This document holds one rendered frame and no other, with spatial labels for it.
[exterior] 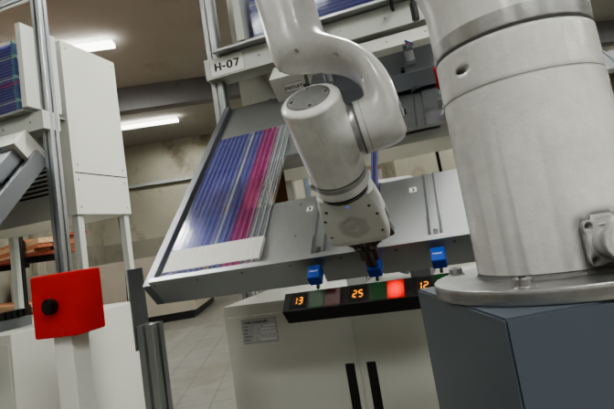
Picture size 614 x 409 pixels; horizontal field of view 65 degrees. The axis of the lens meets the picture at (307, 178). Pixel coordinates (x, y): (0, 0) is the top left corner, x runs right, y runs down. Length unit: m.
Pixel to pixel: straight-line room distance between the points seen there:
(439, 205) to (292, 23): 0.44
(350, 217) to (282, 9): 0.32
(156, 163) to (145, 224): 1.29
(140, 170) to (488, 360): 10.56
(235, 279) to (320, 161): 0.40
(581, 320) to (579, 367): 0.03
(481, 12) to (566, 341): 0.23
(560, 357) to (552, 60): 0.19
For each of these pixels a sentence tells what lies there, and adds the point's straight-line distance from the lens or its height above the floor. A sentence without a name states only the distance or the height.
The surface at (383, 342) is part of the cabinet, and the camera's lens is 1.23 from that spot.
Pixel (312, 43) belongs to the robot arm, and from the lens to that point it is 0.71.
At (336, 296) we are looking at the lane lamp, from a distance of 0.86.
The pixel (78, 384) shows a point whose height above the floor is 0.50.
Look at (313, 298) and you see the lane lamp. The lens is 0.87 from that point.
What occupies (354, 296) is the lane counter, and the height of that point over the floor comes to 0.65.
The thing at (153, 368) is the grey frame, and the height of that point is 0.55.
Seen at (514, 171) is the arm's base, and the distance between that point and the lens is 0.36.
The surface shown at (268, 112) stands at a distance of 1.45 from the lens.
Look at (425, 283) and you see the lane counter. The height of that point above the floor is 0.66.
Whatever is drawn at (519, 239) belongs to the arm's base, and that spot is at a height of 0.74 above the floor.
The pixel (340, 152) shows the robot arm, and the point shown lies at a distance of 0.65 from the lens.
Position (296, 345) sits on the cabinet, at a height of 0.50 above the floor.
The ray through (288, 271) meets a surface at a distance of 0.93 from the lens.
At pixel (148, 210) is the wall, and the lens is 10.66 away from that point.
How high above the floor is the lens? 0.76
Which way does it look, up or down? 7 degrees up
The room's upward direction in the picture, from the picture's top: 9 degrees counter-clockwise
